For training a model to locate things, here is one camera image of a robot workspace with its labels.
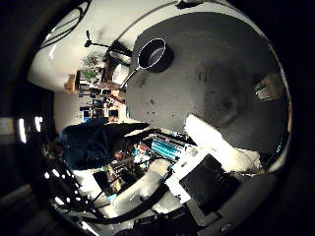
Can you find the clear bottle with green label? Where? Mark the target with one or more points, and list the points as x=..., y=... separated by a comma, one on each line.
x=266, y=88

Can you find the black tripod stand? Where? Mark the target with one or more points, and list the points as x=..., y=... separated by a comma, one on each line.
x=98, y=44

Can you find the green potted plant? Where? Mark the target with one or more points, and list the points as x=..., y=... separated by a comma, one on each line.
x=90, y=67

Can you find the person in dark blue clothes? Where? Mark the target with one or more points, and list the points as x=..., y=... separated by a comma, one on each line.
x=88, y=144

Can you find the black saucepan with silver rim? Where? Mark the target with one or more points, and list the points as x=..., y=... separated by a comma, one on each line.
x=153, y=55

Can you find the blue rack of tubes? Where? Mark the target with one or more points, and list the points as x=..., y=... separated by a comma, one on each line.
x=167, y=148

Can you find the wooden box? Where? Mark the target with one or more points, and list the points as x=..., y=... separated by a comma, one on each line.
x=70, y=84

